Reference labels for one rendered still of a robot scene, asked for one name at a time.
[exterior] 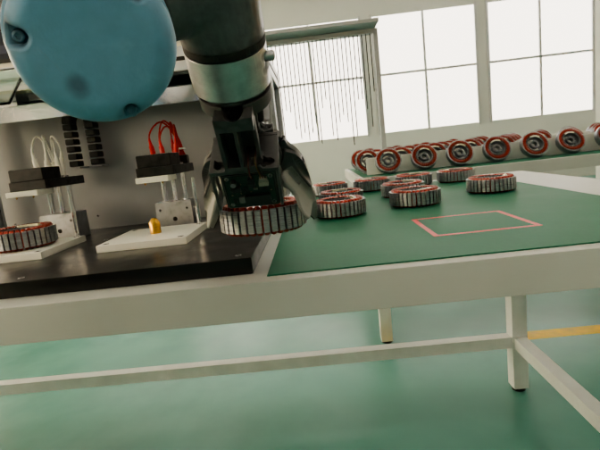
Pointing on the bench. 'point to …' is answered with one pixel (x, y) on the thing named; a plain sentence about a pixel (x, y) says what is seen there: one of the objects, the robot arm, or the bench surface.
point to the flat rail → (35, 112)
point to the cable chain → (79, 142)
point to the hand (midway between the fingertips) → (263, 216)
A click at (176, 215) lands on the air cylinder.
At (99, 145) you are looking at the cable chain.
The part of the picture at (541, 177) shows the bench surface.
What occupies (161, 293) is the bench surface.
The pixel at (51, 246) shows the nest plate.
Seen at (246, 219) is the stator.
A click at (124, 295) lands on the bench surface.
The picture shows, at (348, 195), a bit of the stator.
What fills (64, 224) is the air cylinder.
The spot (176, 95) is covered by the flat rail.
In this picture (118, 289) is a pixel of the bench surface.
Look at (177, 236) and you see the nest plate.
